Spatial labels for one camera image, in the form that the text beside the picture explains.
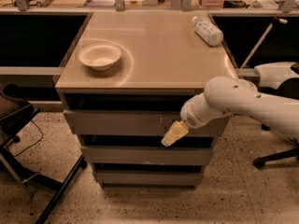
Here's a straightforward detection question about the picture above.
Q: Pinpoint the black office chair base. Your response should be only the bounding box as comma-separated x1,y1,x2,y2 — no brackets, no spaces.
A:
252,131,299,169

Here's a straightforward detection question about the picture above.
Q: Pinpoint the grey bottom drawer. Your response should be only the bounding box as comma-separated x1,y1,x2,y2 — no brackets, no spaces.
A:
93,171,203,186

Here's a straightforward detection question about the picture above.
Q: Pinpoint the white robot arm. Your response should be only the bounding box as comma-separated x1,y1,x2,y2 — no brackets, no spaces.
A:
162,77,299,147

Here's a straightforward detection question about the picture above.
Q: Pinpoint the grey drawer cabinet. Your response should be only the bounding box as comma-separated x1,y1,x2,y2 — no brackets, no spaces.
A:
53,10,247,190

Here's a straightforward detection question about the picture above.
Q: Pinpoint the white pole with black handle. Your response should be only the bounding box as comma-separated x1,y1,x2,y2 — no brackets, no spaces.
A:
239,17,288,69

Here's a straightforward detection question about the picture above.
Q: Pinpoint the black floor cable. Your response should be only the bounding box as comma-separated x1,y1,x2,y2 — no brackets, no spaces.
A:
12,119,45,158

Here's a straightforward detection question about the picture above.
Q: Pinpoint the clear plastic water bottle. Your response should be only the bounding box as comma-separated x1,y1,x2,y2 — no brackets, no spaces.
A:
192,17,223,47

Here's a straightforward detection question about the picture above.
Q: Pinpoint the black chair left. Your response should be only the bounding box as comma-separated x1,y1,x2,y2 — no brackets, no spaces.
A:
0,83,88,224

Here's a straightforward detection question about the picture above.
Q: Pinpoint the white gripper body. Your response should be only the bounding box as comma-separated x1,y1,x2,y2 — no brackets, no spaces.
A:
180,105,211,129

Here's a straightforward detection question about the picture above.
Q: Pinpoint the grey middle drawer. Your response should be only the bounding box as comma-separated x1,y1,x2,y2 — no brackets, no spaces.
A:
81,146,212,165

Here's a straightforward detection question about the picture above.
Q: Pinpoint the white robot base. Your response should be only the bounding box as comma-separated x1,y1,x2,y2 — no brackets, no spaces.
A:
254,62,299,90

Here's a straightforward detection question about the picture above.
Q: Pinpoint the grey top drawer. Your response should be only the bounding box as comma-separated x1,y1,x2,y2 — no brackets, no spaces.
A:
64,109,232,138

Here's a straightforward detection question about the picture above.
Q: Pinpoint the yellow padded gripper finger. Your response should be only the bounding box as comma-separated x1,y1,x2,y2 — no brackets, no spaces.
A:
162,121,189,147

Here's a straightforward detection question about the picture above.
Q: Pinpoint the grey drawer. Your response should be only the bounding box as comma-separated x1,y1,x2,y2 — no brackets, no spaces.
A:
64,109,232,138
81,146,212,165
93,171,203,186

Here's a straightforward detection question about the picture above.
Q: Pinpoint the white paper bowl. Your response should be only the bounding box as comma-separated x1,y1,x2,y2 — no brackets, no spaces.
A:
78,43,122,71

